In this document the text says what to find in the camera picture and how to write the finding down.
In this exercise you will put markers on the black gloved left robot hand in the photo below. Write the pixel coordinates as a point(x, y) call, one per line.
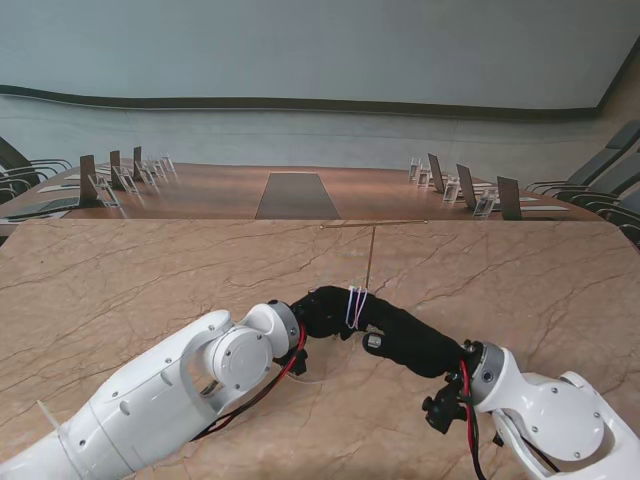
point(322, 312)

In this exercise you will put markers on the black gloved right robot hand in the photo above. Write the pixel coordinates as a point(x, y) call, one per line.
point(420, 347)

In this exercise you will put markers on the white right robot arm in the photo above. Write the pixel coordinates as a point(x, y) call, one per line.
point(550, 415)

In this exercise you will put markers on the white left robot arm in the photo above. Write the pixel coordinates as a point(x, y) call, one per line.
point(150, 395)

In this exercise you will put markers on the gold T rack marble base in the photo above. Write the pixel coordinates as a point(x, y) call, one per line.
point(371, 250)

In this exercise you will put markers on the clear acrylic name holder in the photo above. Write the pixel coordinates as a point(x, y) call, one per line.
point(158, 169)
point(451, 190)
point(414, 170)
point(146, 175)
point(485, 204)
point(168, 165)
point(100, 190)
point(125, 180)
point(424, 177)

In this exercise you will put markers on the brown wooden conference table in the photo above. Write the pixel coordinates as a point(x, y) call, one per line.
point(215, 195)

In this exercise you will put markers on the dark upright desk monitor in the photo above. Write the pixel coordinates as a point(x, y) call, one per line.
point(87, 180)
point(466, 185)
point(137, 160)
point(435, 172)
point(115, 167)
point(509, 197)

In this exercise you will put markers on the grey desk pad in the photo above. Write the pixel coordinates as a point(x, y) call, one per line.
point(545, 208)
point(45, 205)
point(60, 188)

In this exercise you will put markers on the dark grey office chair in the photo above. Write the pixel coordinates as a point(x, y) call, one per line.
point(30, 176)
point(625, 135)
point(597, 167)
point(632, 200)
point(620, 175)
point(12, 155)

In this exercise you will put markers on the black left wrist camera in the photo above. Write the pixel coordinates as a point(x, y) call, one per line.
point(299, 364)

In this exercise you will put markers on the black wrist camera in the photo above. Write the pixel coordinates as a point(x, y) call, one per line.
point(442, 407)
point(299, 364)

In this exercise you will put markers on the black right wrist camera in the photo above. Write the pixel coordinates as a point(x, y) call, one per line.
point(442, 407)

